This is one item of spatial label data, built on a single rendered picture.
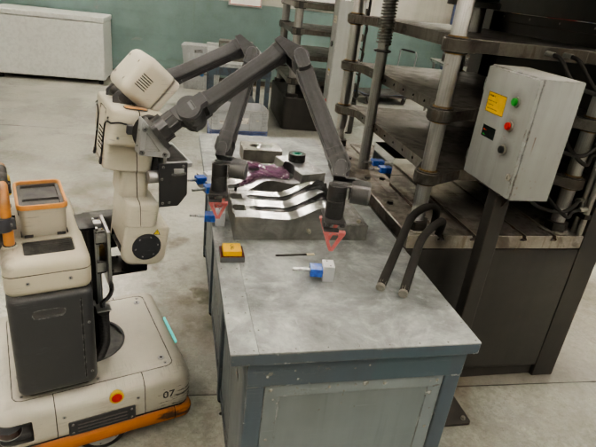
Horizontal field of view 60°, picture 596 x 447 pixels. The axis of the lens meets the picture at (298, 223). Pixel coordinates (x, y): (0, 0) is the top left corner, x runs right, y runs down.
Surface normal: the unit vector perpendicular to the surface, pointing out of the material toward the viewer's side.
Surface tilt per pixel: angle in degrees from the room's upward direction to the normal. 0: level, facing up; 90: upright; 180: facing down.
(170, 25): 90
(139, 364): 0
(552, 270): 90
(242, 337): 0
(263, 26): 90
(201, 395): 0
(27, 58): 90
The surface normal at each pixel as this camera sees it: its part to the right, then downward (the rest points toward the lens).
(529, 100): -0.97, -0.01
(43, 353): 0.48, 0.41
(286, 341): 0.11, -0.90
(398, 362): 0.21, 0.43
